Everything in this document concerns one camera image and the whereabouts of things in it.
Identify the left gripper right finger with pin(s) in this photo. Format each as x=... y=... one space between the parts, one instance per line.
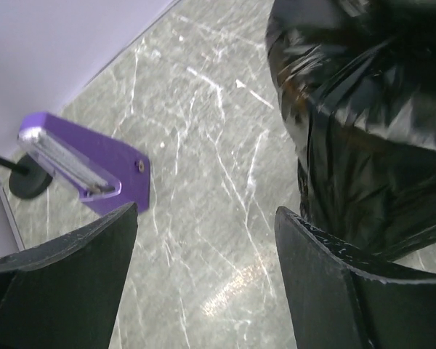
x=342 y=297

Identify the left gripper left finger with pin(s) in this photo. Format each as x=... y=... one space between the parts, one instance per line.
x=65 y=293

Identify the black trash bag roll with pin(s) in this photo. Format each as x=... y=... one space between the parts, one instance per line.
x=356 y=83

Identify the black microphone stand left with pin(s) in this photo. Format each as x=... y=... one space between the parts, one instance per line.
x=27 y=179

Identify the purple metronome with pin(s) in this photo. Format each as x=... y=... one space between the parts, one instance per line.
x=106 y=172

